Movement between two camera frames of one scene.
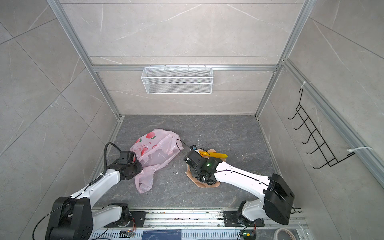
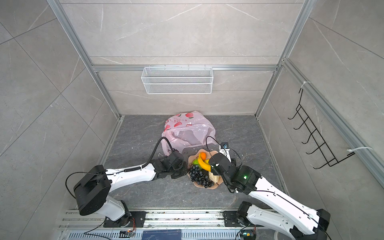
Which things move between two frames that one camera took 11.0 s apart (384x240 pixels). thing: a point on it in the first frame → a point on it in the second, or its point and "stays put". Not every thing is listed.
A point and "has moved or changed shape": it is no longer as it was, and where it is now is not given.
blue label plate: [173, 234] stays put
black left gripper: [140, 167] → [185, 172]
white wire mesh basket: [177, 80] stays put
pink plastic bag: [153, 149] → [183, 130]
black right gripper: [193, 171] → [213, 170]
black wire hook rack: [323, 148] stays put
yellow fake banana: [203, 153] has moved or changed shape
